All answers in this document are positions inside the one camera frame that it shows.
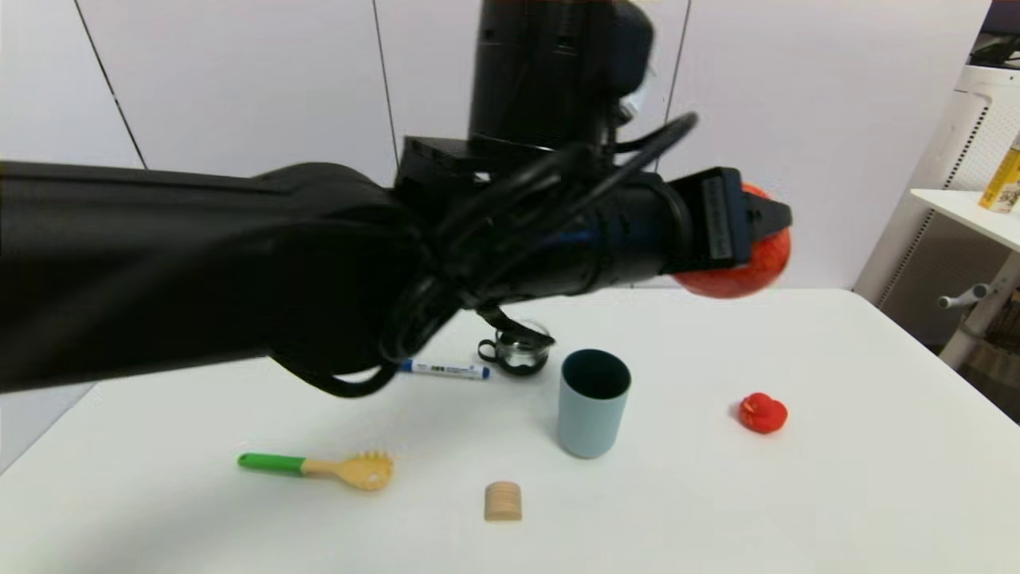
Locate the yellow bottle on side table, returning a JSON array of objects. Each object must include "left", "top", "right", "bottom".
[{"left": 977, "top": 132, "right": 1020, "bottom": 216}]

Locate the black device on cabinet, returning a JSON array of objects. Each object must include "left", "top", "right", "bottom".
[{"left": 964, "top": 0, "right": 1020, "bottom": 71}]

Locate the black looping arm cable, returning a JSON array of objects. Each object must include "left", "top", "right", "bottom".
[{"left": 307, "top": 112, "right": 702, "bottom": 399}]

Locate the small wooden cylinder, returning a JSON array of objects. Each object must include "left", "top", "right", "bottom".
[{"left": 484, "top": 481, "right": 524, "bottom": 522}]

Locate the glass cup with black holder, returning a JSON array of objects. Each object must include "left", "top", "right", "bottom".
[{"left": 478, "top": 317, "right": 556, "bottom": 377}]

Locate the red rubber duck toy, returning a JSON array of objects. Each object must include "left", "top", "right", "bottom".
[{"left": 738, "top": 392, "right": 789, "bottom": 435}]

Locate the red apple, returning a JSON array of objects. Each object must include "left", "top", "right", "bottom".
[{"left": 673, "top": 182, "right": 792, "bottom": 300}]

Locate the white side table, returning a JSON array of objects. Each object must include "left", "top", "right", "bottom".
[{"left": 908, "top": 190, "right": 1020, "bottom": 372}]

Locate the grey crank handle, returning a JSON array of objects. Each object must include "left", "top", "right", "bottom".
[{"left": 936, "top": 285, "right": 989, "bottom": 312}]

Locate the yellow pasta spoon green handle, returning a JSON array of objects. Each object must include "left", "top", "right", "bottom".
[{"left": 237, "top": 450, "right": 395, "bottom": 492}]

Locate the white perforated cabinet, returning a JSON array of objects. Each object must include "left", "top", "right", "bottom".
[{"left": 851, "top": 67, "right": 1020, "bottom": 352}]

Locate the grey-blue plastic cup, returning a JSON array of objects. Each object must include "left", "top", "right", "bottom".
[{"left": 557, "top": 348, "right": 633, "bottom": 460}]

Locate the blue capped white marker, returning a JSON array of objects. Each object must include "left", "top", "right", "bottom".
[{"left": 398, "top": 359, "right": 491, "bottom": 381}]

